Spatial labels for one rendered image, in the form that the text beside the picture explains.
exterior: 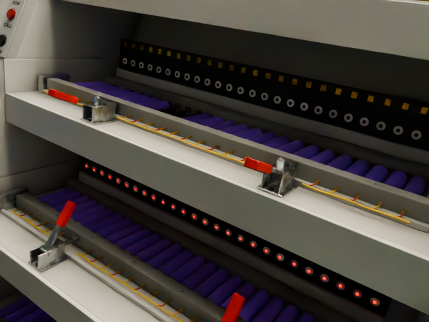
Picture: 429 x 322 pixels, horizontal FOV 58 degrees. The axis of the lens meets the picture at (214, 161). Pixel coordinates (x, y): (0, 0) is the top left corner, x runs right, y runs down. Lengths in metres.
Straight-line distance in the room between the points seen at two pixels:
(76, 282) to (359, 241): 0.35
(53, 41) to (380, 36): 0.50
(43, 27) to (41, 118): 0.16
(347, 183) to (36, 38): 0.51
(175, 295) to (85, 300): 0.11
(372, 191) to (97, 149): 0.33
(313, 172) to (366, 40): 0.14
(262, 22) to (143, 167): 0.21
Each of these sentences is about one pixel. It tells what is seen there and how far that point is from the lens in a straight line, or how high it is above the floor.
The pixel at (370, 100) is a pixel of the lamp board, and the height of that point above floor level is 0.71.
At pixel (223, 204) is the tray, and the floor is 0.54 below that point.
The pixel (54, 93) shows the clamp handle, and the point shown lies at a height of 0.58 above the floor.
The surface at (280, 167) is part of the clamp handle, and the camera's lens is 0.38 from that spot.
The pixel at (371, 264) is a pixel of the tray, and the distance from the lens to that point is 0.36.
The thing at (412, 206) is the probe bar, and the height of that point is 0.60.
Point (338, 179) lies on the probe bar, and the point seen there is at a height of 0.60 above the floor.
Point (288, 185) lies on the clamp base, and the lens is 0.39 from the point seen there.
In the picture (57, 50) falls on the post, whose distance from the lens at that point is 0.71.
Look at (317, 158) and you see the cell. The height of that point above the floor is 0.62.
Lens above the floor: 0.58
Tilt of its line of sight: level
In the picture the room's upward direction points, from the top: 20 degrees clockwise
